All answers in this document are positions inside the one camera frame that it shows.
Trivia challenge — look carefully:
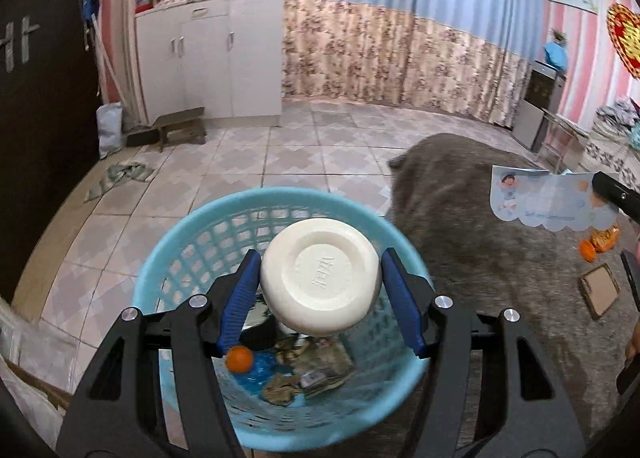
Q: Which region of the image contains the blue plastic wrapper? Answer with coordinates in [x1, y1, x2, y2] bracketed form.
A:
[235, 350, 278, 391]

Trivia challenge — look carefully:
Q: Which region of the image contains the grey blanket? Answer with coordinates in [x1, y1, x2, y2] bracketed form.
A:
[387, 133, 640, 458]

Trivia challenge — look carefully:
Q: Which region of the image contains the orange snack bag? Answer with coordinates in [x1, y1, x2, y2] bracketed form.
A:
[589, 224, 622, 253]

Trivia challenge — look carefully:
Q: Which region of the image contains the dark water dispenser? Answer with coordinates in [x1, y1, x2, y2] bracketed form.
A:
[511, 61, 567, 149]

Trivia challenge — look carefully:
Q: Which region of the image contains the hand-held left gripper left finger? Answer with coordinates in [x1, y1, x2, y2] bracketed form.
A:
[57, 248, 263, 458]

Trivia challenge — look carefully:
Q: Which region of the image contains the white plastic sheet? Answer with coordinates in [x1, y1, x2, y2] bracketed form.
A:
[0, 298, 76, 439]

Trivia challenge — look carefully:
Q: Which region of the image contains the printed bag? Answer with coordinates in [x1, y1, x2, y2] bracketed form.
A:
[287, 335, 357, 398]

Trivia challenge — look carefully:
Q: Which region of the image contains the small brown box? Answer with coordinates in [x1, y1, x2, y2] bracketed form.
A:
[579, 263, 621, 321]

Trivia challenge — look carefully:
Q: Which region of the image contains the grey rag on floor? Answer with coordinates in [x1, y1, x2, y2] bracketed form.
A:
[84, 161, 157, 203]

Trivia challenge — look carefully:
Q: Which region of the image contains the teal plastic basket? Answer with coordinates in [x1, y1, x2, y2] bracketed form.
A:
[134, 187, 441, 453]

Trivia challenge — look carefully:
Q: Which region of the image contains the patterned covered cabinet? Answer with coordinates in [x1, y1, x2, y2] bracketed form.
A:
[582, 121, 640, 179]

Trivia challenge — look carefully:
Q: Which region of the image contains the folding stool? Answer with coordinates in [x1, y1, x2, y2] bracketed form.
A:
[532, 107, 591, 171]

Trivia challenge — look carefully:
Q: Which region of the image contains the white sack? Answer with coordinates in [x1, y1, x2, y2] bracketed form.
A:
[96, 102, 124, 159]

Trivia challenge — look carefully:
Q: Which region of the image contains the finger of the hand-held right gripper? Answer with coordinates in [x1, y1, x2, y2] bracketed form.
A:
[591, 171, 640, 226]

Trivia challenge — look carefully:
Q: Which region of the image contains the light blue printed packet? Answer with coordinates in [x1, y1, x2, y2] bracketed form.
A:
[490, 164, 621, 231]

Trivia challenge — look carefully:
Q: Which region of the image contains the white cabinet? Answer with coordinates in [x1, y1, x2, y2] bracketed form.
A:
[134, 0, 286, 126]

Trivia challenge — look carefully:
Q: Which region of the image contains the small wooden stool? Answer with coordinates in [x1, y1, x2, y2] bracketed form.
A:
[126, 107, 207, 151]

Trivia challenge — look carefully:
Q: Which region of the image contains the wooden stick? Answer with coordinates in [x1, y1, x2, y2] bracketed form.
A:
[92, 13, 146, 129]

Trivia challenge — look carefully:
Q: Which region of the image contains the red heart wall decoration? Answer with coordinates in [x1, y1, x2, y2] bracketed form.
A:
[606, 2, 640, 78]

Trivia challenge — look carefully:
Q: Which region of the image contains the pile of clothes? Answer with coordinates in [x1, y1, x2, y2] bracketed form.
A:
[597, 97, 640, 149]

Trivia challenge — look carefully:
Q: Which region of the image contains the brown wrapper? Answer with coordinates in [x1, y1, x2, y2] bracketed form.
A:
[262, 373, 303, 406]

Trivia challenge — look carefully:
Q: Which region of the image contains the white bowl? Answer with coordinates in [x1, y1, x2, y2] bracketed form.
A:
[259, 218, 385, 339]

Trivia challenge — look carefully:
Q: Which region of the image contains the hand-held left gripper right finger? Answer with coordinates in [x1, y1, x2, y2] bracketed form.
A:
[380, 247, 586, 458]

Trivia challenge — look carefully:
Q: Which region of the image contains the dark door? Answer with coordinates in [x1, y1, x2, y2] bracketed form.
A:
[0, 0, 101, 309]

